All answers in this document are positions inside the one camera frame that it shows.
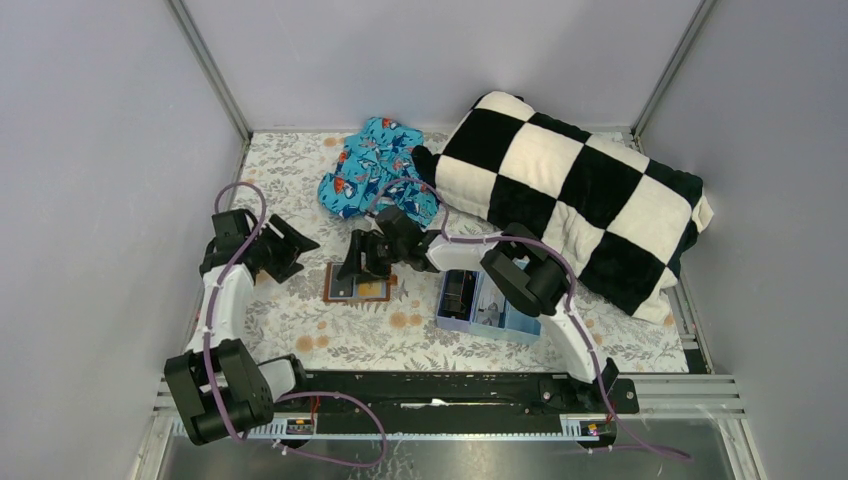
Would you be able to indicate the white black card in organizer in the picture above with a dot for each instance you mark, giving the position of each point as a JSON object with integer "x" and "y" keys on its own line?
{"x": 490, "y": 309}

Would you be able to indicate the orange credit card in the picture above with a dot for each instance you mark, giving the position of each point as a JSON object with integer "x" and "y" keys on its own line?
{"x": 371, "y": 290}

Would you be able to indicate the blue three-compartment organizer box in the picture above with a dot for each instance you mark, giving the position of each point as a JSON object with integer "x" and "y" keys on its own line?
{"x": 517, "y": 327}

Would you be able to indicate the blue shark print cloth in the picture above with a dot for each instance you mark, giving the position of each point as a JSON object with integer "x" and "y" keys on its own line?
{"x": 374, "y": 170}

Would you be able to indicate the brown leather card holder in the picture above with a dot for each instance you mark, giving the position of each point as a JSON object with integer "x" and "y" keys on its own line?
{"x": 390, "y": 283}

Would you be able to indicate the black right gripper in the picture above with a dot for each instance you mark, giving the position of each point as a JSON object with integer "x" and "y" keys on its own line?
{"x": 366, "y": 252}

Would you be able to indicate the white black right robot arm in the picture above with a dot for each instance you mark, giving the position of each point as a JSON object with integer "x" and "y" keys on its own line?
{"x": 536, "y": 281}

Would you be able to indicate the aluminium frame rail front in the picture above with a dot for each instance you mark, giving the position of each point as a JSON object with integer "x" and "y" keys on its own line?
{"x": 709, "y": 397}

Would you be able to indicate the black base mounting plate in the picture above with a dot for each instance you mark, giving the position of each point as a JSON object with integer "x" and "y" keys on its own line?
{"x": 531, "y": 404}

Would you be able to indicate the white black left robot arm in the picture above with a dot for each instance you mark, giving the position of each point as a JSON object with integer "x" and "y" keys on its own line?
{"x": 218, "y": 388}

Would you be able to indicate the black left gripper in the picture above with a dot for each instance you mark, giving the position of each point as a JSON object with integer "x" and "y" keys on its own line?
{"x": 279, "y": 245}

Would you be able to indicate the black white checkered pillow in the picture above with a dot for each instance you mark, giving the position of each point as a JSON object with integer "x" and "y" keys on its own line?
{"x": 621, "y": 219}

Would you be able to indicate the black item in organizer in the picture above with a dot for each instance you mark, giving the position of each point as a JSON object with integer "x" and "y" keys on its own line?
{"x": 458, "y": 294}

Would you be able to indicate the dark grey VIP card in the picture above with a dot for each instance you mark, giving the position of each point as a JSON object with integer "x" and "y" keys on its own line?
{"x": 342, "y": 285}

